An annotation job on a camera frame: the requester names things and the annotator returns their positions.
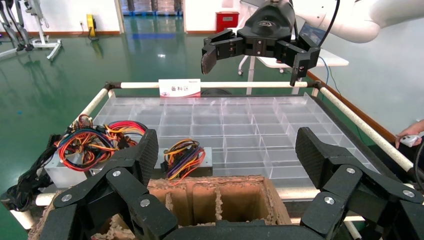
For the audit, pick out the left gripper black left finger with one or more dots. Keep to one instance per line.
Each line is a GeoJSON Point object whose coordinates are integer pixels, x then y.
{"type": "Point", "coordinates": [132, 185]}

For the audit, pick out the brown cardboard divider box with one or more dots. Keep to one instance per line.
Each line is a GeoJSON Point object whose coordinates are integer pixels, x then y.
{"type": "Point", "coordinates": [205, 202]}

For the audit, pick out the white desk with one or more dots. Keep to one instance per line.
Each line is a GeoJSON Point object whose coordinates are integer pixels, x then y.
{"type": "Point", "coordinates": [331, 59]}

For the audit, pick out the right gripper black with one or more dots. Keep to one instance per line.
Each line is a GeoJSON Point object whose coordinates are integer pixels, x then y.
{"type": "Point", "coordinates": [268, 30]}

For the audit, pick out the white handheld controller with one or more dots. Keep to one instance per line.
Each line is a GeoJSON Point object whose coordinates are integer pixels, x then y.
{"type": "Point", "coordinates": [409, 140]}

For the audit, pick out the person's forearm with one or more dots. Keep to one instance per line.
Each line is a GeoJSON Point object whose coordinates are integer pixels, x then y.
{"type": "Point", "coordinates": [419, 125]}

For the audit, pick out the person's hand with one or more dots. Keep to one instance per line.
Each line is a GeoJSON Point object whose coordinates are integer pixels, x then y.
{"type": "Point", "coordinates": [412, 132]}

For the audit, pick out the black laptop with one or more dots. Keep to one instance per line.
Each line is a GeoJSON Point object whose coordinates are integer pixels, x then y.
{"type": "Point", "coordinates": [313, 33]}

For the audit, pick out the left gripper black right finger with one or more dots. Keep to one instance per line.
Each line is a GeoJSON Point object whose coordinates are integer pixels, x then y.
{"type": "Point", "coordinates": [351, 188]}

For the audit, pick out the blue pallet stack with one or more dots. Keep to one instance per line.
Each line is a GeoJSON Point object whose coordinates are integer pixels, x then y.
{"type": "Point", "coordinates": [149, 8]}

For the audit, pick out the yellow floor device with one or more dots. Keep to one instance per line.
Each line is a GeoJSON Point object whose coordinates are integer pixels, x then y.
{"type": "Point", "coordinates": [90, 24]}

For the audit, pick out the grey metal stand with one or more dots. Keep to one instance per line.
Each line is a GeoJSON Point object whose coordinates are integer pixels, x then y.
{"type": "Point", "coordinates": [15, 30]}

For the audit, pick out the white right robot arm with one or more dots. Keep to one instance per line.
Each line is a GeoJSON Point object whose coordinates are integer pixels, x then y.
{"type": "Point", "coordinates": [364, 23]}

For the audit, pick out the red cabinet box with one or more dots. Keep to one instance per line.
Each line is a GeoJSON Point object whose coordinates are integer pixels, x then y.
{"type": "Point", "coordinates": [227, 21]}

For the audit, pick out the white sign card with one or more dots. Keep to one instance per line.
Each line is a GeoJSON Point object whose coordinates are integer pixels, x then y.
{"type": "Point", "coordinates": [179, 88]}

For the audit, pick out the white wheeled stand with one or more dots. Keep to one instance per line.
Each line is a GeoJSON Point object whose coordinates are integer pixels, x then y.
{"type": "Point", "coordinates": [41, 36]}

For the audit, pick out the clear acrylic divider tray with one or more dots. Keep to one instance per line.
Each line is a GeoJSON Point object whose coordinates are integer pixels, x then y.
{"type": "Point", "coordinates": [238, 129]}

